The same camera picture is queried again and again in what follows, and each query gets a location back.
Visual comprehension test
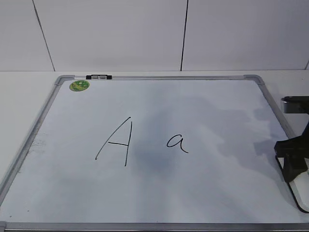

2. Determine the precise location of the round green magnet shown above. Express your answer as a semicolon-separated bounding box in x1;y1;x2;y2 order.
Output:
69;80;90;92

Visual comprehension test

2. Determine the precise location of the white whiteboard eraser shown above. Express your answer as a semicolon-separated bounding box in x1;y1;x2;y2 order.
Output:
275;156;309;221

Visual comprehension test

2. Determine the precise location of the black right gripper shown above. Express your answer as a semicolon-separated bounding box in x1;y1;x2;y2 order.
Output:
274;124;309;183

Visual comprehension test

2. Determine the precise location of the white board with grey frame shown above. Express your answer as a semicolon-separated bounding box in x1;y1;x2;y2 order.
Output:
0;75;309;232

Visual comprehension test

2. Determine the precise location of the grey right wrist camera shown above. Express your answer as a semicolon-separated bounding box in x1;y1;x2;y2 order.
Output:
281;96;309;114

